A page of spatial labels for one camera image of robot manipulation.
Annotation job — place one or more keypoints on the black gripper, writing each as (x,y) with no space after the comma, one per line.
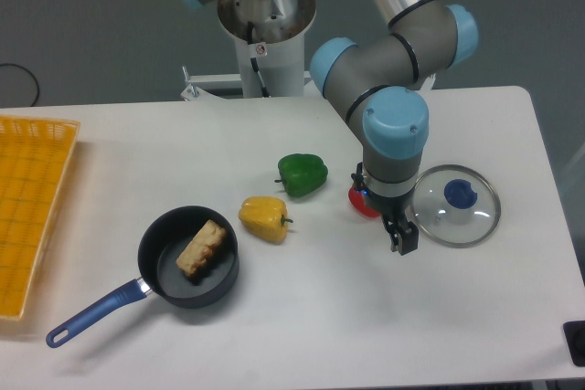
(391,201)

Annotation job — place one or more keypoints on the glass pot lid blue knob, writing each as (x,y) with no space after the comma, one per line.
(455,206)

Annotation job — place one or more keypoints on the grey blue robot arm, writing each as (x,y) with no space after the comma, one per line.
(370,88)

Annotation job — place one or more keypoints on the red bell pepper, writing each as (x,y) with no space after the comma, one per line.
(357,200)

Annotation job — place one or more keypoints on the green bell pepper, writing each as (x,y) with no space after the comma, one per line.
(301,173)

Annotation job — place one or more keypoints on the yellow bell pepper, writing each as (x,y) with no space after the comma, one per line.
(265,217)

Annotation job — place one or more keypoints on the black device at table edge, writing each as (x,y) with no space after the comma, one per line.
(575,336)

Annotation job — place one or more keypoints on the toasted bread block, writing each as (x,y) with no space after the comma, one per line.
(201,249)

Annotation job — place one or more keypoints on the yellow plastic basket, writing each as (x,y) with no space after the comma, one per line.
(35,156)

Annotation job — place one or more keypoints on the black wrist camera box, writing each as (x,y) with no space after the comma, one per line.
(358,179)

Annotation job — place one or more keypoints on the black saucepan blue handle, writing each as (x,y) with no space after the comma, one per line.
(161,244)

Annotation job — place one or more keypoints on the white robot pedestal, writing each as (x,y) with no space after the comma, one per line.
(268,37)

